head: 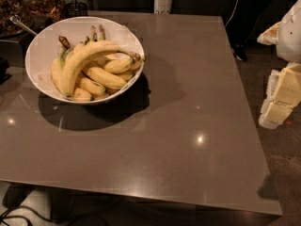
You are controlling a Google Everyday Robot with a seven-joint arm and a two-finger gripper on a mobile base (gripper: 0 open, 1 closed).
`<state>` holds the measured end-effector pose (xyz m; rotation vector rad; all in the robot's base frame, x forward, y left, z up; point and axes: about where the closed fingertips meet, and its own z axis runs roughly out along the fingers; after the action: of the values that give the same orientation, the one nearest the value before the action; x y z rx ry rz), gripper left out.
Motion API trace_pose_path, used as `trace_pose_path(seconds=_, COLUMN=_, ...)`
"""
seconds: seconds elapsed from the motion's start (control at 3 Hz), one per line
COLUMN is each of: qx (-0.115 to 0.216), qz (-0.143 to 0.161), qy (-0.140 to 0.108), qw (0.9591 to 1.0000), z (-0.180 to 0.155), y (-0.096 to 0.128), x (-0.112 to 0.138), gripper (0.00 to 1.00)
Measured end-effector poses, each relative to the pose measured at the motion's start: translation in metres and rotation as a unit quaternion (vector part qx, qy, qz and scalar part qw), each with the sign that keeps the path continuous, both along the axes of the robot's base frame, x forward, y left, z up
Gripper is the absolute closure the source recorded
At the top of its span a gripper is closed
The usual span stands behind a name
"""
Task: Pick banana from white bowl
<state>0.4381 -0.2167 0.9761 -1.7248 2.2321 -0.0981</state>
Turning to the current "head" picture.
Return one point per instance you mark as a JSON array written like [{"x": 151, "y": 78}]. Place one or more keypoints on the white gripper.
[{"x": 290, "y": 35}]

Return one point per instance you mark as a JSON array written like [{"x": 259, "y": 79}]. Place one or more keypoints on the large curved yellow banana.
[{"x": 79, "y": 60}]

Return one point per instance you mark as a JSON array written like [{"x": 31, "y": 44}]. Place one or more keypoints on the small yellow banana right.
[{"x": 116, "y": 66}]

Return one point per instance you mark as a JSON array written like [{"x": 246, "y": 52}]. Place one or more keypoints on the yellow banana centre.
[{"x": 101, "y": 76}]

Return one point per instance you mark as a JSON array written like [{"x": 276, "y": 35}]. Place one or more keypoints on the yellow banana lower middle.
[{"x": 89, "y": 85}]

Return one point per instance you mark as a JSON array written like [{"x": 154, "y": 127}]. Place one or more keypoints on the yellow banana bottom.
[{"x": 81, "y": 95}]

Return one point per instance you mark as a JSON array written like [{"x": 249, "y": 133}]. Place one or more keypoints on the yellow banana left edge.
[{"x": 58, "y": 63}]

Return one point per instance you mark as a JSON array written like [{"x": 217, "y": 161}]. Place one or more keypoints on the white bowl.
[{"x": 81, "y": 31}]

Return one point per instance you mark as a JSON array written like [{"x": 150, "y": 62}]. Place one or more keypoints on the glass jar with snacks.
[{"x": 54, "y": 9}]

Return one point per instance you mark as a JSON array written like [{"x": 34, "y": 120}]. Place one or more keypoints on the metal spoon handle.
[{"x": 16, "y": 20}]

